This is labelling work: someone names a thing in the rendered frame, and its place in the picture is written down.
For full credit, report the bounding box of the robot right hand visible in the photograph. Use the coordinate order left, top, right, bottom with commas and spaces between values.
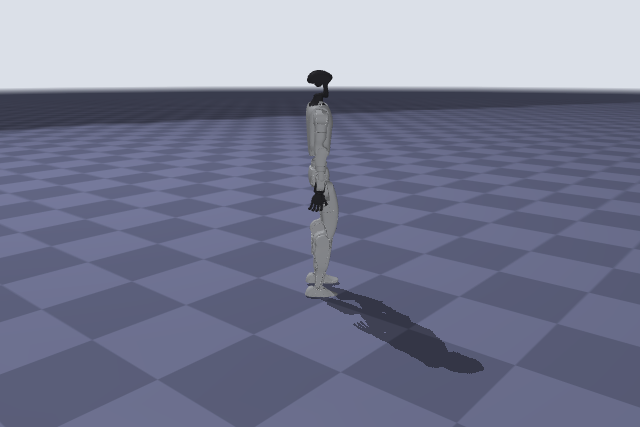
308, 183, 328, 212

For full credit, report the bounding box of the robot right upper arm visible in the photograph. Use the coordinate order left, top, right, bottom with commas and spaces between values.
313, 109, 329, 156

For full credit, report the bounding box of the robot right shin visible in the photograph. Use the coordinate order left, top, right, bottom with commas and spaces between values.
313, 235, 333, 290

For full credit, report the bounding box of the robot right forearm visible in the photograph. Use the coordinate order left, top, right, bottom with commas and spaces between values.
314, 148, 328, 191

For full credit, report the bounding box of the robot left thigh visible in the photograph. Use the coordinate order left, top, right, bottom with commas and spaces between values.
310, 180, 330, 235

